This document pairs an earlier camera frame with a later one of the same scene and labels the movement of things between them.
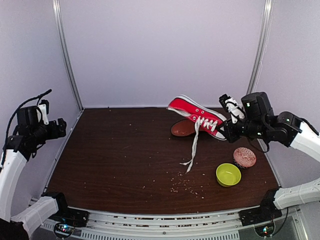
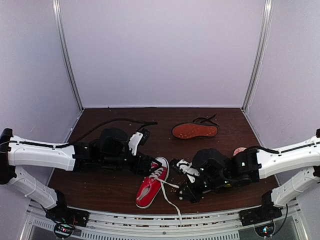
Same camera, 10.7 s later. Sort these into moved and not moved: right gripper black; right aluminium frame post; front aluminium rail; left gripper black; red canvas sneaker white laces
Moved: red canvas sneaker white laces; right gripper black; left gripper black
Not moved: front aluminium rail; right aluminium frame post
